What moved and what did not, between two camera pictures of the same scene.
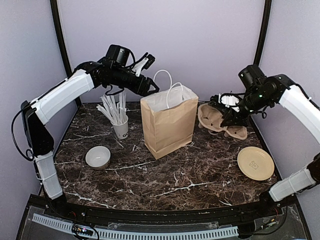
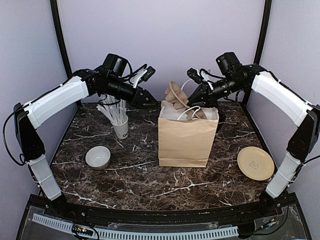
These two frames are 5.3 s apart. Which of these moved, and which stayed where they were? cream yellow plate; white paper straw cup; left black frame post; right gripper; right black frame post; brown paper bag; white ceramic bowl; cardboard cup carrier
Moved: right gripper; cardboard cup carrier; brown paper bag
Stayed: right black frame post; cream yellow plate; white ceramic bowl; left black frame post; white paper straw cup
